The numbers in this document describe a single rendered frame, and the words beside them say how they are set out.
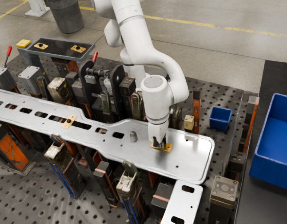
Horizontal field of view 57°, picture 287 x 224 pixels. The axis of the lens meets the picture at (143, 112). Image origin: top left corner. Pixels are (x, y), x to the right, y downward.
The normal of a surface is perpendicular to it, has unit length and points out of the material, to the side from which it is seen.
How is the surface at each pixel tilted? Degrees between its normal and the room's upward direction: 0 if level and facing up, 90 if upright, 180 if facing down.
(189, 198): 0
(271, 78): 0
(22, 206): 0
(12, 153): 90
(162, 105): 90
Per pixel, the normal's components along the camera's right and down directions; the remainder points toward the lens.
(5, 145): 0.92, 0.20
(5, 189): -0.12, -0.69
